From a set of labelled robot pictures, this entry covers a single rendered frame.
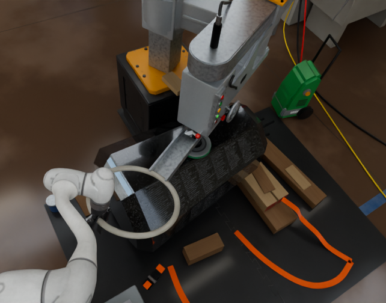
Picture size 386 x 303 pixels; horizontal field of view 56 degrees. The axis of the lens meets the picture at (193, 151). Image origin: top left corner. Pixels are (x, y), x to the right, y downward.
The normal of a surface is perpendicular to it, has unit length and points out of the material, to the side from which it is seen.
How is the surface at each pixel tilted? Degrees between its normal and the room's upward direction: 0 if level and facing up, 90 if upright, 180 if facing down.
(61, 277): 29
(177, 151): 2
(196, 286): 0
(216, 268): 0
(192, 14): 90
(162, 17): 90
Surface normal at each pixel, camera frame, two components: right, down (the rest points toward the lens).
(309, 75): -0.44, -0.36
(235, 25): 0.10, -0.55
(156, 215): 0.48, 0.11
